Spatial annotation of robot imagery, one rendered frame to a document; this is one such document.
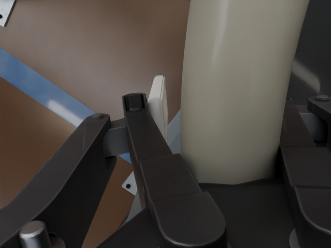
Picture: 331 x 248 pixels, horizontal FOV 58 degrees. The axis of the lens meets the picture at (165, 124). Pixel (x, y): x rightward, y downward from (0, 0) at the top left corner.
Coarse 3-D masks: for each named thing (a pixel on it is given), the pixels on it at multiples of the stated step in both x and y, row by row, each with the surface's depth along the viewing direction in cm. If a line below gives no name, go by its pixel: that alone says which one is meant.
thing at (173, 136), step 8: (176, 120) 107; (168, 128) 108; (176, 128) 108; (168, 136) 109; (176, 136) 109; (168, 144) 110; (176, 144) 100; (176, 152) 93; (128, 184) 117; (136, 192) 110; (136, 200) 101; (136, 208) 93; (128, 216) 97
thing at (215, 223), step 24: (144, 96) 15; (144, 120) 13; (144, 144) 11; (144, 168) 8; (168, 168) 8; (144, 192) 8; (168, 192) 7; (192, 192) 7; (168, 216) 6; (192, 216) 6; (216, 216) 5; (168, 240) 5; (192, 240) 5; (216, 240) 5
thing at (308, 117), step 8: (304, 112) 14; (312, 112) 14; (304, 120) 14; (312, 120) 14; (320, 120) 14; (312, 128) 14; (320, 128) 14; (328, 128) 14; (312, 136) 14; (320, 136) 14
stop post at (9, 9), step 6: (0, 0) 99; (6, 0) 99; (12, 0) 99; (0, 6) 100; (6, 6) 100; (12, 6) 100; (0, 12) 100; (6, 12) 100; (0, 18) 101; (6, 18) 101; (0, 24) 102
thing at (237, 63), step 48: (192, 0) 8; (240, 0) 7; (288, 0) 7; (192, 48) 8; (240, 48) 7; (288, 48) 7; (192, 96) 8; (240, 96) 7; (192, 144) 8; (240, 144) 8
